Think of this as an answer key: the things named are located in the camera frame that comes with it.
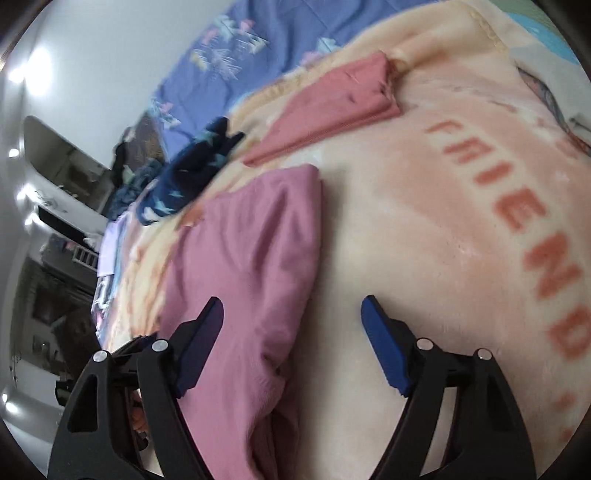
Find pink long-sleeve shirt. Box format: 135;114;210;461
159;164;322;479

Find white shelf rack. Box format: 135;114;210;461
72;245;99;272

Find dark teal fleece blanket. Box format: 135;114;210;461
106;159;163;221

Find navy star-pattern fleece garment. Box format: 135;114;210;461
136;117;245;226

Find blue tree-print duvet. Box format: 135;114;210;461
151;0;419;159

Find person's left hand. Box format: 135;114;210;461
130;390;148;433

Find folded lavender garment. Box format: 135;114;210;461
97;213;129;278

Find folded coral pink garment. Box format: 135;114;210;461
242;51;401;167

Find green pillow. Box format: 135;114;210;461
491;0;550;23

